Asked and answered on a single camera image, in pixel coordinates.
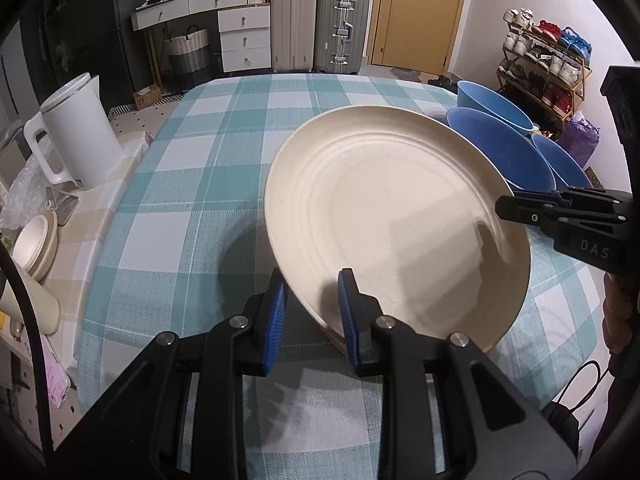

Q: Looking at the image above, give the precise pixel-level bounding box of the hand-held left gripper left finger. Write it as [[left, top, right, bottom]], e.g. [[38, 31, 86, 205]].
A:
[[54, 268, 288, 480]]

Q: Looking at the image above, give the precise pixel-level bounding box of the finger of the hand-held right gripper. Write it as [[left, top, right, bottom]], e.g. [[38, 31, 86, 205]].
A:
[[512, 187, 632, 209], [494, 194, 562, 234]]

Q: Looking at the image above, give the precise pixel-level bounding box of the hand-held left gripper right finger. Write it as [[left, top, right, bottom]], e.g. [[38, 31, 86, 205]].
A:
[[337, 268, 582, 480]]

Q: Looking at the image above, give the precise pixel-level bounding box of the blue bowl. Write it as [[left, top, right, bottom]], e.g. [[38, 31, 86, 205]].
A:
[[457, 79, 535, 134], [446, 107, 557, 195], [530, 132, 594, 191]]

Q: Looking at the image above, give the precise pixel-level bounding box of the stack of beige bowls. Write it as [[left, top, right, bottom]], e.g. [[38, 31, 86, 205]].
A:
[[12, 209, 60, 281]]

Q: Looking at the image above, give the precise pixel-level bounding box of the person's right hand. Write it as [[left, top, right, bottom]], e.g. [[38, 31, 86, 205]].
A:
[[602, 273, 640, 362]]

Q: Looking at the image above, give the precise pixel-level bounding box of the purple plastic bag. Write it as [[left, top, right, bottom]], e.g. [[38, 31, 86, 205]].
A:
[[557, 117, 601, 171]]

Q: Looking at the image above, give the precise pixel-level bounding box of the wooden shoe rack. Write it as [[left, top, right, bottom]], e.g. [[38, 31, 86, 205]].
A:
[[496, 20, 594, 124]]

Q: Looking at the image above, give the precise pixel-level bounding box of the teal checked tablecloth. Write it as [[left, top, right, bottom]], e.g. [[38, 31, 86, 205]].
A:
[[77, 73, 609, 480]]

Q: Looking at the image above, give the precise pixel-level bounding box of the shoe rack with shoes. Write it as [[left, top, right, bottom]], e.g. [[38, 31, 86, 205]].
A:
[[501, 7, 593, 113]]

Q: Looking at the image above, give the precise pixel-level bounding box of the grey door mat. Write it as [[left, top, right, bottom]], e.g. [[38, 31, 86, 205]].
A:
[[389, 67, 426, 84]]

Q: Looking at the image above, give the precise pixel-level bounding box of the black power adapter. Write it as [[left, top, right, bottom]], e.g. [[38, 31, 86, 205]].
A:
[[542, 402, 582, 462]]

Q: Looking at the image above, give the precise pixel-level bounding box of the beige checked tablecloth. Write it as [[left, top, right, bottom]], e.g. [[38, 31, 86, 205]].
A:
[[0, 110, 157, 411]]

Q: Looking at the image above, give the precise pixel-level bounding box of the wooden door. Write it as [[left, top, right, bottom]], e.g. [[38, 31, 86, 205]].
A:
[[369, 0, 471, 76]]

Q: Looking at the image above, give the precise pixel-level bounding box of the pink phone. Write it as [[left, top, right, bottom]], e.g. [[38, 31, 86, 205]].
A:
[[17, 329, 71, 409]]

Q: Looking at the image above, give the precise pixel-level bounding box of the metal stand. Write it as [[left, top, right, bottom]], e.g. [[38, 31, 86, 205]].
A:
[[45, 187, 81, 226]]

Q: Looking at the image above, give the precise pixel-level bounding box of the beige cup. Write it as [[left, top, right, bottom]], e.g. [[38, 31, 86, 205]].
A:
[[0, 279, 61, 336]]

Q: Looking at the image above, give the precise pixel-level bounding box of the black and white patterned rug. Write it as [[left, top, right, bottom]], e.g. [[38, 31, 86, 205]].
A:
[[107, 93, 189, 119]]

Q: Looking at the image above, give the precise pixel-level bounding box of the small cardboard box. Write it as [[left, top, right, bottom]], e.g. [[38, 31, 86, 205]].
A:
[[132, 84, 164, 111]]

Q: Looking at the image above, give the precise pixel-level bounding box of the silver suitcase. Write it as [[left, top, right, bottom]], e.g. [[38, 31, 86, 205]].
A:
[[314, 0, 371, 76]]

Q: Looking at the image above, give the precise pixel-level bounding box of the white electric kettle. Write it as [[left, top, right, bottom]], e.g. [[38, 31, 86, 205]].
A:
[[23, 72, 126, 191]]

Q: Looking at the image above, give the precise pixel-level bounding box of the woven laundry basket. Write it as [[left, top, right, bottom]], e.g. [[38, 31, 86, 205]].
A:
[[167, 27, 211, 86]]

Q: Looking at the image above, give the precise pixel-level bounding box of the clear plastic bag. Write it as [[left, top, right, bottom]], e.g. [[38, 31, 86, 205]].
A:
[[0, 157, 57, 233]]

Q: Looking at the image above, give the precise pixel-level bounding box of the white dresser with drawers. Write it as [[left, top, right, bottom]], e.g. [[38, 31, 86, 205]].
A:
[[130, 0, 274, 74]]

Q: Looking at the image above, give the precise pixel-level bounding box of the beige suitcase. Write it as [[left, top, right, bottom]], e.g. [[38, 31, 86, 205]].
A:
[[269, 0, 319, 74]]

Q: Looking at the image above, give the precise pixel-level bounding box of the dark refrigerator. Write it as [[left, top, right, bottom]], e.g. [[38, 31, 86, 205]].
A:
[[65, 0, 152, 121]]

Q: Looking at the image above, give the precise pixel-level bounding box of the thin black cable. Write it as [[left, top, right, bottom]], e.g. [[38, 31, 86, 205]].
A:
[[549, 359, 607, 427]]

